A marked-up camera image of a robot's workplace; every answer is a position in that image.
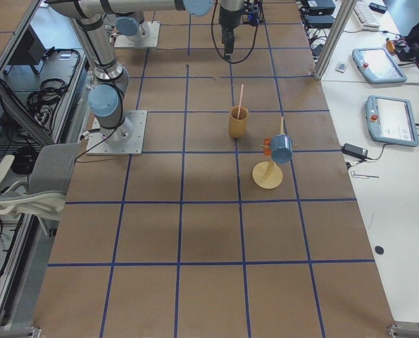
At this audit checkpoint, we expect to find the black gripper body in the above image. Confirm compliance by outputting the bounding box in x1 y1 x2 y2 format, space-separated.
219 0 244 54

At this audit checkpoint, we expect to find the pink chopstick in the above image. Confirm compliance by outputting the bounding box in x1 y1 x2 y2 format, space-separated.
236 83 244 120

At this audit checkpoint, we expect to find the blue cup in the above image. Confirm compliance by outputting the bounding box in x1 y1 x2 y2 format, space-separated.
270 134 293 164

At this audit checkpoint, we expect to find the bamboo chopstick holder cup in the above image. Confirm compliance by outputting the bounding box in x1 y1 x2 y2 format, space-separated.
228 106 249 139

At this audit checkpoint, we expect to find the orange cup on stand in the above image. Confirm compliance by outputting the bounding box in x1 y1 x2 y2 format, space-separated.
261 138 271 157

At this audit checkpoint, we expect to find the wooden cup tree stand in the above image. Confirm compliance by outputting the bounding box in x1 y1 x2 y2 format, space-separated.
252 117 285 189

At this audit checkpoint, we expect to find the small remote control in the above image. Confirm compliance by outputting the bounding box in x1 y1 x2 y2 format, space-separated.
335 62 347 73

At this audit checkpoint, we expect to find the white keyboard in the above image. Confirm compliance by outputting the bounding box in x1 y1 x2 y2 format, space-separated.
352 1 380 31

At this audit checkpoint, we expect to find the upper teach pendant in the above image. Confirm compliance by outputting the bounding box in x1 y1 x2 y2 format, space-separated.
351 48 407 84

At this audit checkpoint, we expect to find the teach pendant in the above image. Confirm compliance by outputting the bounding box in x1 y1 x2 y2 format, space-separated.
365 95 419 147
351 48 407 84

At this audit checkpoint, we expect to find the black power adapter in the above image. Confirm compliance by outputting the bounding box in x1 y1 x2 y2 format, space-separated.
342 143 368 160

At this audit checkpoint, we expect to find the lower teach pendant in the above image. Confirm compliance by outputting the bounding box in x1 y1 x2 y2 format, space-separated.
365 95 419 147

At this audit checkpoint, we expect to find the allen key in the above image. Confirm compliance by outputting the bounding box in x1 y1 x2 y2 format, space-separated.
351 170 379 179

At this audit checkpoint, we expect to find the grey office chair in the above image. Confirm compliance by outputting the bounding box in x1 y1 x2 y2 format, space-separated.
0 143 80 236

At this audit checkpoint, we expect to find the aluminium frame post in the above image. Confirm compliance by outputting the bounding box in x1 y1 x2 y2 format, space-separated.
313 0 356 80

